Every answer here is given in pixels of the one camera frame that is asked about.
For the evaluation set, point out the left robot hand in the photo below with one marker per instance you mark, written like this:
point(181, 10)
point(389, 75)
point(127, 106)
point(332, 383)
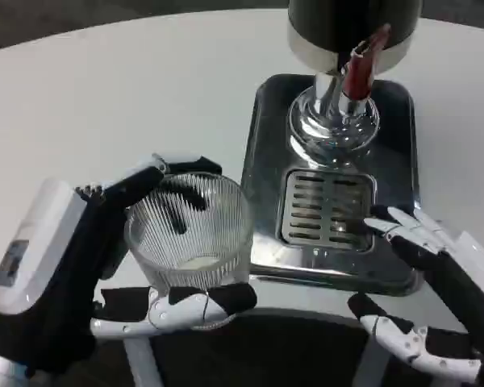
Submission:
point(60, 282)

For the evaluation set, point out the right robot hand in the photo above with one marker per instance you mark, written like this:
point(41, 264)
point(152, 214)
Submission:
point(472, 290)

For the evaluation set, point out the clear ribbed glass cup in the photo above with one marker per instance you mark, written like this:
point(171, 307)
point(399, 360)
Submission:
point(209, 225)

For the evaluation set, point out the silver left robot forearm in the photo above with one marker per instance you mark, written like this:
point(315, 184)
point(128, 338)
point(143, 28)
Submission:
point(0, 369)

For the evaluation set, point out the slotted steel tray grid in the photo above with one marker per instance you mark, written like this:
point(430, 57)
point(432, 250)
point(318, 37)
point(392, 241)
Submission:
point(310, 203)

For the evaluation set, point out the steel drip tray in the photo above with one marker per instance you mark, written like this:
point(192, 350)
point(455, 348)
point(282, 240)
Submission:
point(266, 193)

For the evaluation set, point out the black steel drink dispenser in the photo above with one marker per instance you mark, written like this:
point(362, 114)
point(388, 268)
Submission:
point(339, 24)

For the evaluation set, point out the white metal frame bar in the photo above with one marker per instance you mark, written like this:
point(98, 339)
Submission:
point(139, 363)
point(374, 346)

